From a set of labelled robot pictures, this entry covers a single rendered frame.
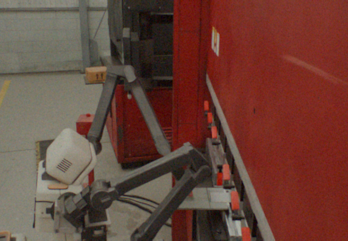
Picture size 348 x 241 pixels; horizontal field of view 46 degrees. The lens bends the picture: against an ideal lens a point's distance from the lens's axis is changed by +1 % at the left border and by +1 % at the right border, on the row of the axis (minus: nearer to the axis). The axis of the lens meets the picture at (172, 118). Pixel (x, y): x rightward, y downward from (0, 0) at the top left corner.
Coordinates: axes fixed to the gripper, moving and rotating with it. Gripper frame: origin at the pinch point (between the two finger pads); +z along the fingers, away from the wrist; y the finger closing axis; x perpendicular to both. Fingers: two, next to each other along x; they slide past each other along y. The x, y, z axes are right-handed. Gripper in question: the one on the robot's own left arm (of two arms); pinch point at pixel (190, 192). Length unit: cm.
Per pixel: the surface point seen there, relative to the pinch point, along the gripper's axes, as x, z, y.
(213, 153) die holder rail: -12, 15, 57
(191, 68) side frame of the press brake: -23, -31, 86
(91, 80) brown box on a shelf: 71, -38, 211
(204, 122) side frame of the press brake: -14, 5, 86
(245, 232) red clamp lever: -23, -19, -69
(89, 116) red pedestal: 79, -17, 169
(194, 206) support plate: 0.6, 3.4, -7.5
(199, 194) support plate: -2.4, 5.2, 3.3
